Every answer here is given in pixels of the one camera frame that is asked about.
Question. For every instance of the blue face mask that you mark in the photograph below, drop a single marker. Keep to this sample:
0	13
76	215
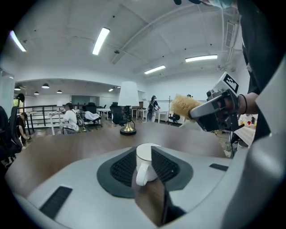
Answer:
223	2

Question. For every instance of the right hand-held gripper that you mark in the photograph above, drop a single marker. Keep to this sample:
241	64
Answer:
230	81

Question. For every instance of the person's black t-shirt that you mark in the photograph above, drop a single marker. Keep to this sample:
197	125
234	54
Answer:
259	44

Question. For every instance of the tan bristle brush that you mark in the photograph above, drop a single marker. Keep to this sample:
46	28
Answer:
181	107

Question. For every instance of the dark green wall board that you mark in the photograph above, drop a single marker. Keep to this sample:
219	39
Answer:
82	99

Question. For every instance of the white side table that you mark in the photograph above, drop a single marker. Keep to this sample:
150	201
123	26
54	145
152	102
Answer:
245	133

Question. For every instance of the black head camera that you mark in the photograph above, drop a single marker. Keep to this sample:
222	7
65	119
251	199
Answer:
177	1

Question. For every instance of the long ceiling light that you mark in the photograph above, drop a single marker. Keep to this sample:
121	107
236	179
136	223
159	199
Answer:
154	69
201	58
101	41
18	41

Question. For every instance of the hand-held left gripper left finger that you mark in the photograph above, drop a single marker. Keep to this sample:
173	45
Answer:
89	196

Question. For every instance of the white ceramic mug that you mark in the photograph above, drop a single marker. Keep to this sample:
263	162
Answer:
144	156

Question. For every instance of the white shade brass table lamp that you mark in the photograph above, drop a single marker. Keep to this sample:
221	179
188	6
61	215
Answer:
128	94

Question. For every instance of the black cap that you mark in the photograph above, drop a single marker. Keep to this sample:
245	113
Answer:
194	1

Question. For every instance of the black and white railing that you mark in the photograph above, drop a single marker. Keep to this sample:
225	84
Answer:
40	109

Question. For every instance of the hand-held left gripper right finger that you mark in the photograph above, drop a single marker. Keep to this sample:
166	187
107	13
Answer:
201	179

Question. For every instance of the white plastic chair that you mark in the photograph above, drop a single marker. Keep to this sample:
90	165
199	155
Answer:
190	126

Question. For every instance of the black wristband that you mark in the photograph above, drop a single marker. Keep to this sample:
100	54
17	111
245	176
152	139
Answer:
245	104

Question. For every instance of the white cloth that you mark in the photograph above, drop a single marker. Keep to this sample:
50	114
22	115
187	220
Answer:
91	115

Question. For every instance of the black office chair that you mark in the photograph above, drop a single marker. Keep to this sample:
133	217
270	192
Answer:
117	115
10	129
91	107
175	117

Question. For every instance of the white air conditioner unit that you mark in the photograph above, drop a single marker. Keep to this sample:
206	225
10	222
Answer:
238	38

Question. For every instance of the black coat rack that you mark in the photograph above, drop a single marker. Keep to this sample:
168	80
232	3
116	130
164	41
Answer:
169	105

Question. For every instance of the person's right forearm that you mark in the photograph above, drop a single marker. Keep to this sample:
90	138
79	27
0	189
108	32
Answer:
252	104

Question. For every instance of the black chair headrest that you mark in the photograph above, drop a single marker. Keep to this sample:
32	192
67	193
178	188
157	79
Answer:
20	97

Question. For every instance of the person's right hand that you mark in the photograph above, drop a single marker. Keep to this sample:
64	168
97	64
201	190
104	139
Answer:
236	105

